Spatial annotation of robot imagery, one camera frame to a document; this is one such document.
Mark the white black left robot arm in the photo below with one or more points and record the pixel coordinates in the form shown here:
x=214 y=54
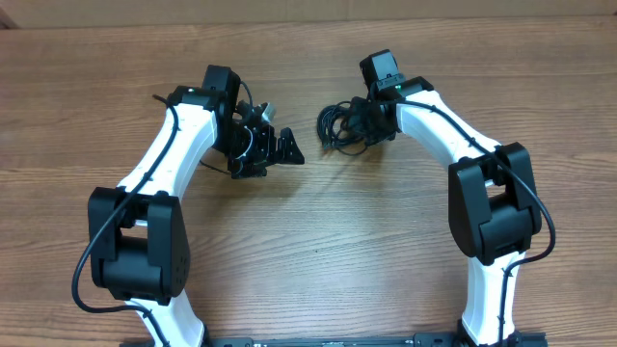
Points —
x=138 y=257

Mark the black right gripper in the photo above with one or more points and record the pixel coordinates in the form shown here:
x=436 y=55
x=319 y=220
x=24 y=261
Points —
x=387 y=132

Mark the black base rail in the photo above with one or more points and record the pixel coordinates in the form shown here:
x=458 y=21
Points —
x=337 y=341

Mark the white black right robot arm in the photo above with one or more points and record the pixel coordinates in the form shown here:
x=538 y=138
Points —
x=493 y=206

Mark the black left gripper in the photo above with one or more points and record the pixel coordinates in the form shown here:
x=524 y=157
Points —
x=267 y=154

